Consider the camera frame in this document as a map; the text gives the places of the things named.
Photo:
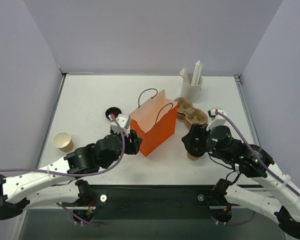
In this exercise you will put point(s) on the white straw holder cup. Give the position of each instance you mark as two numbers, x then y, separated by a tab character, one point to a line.
191	92

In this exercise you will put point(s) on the white wrapped straw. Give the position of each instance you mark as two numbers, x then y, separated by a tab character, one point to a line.
197	73
183	73

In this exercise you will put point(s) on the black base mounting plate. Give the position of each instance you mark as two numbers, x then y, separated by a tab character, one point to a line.
155	202

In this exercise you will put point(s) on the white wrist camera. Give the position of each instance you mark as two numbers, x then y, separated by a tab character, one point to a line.
215	118
124	122

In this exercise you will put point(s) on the orange paper bag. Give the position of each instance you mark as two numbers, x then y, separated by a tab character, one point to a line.
154	121

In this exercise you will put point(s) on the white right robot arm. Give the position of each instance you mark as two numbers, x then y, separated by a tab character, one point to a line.
281	200

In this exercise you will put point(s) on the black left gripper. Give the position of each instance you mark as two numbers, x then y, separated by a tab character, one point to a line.
134	141

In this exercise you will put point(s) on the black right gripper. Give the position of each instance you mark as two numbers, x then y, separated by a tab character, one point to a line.
193	141

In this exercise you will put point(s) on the aluminium frame rail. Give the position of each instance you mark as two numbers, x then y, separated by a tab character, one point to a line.
237	78

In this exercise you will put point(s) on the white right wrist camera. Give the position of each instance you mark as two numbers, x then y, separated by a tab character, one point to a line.
215	118

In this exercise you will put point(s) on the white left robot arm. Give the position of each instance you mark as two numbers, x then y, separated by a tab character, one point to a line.
61	181

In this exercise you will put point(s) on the brown cardboard cup carrier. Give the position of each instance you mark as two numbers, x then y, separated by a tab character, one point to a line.
189	114

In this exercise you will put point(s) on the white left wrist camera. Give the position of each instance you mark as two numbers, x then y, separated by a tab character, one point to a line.
124	122

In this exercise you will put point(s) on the brown paper coffee cup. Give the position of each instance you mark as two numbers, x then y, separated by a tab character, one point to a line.
191	157

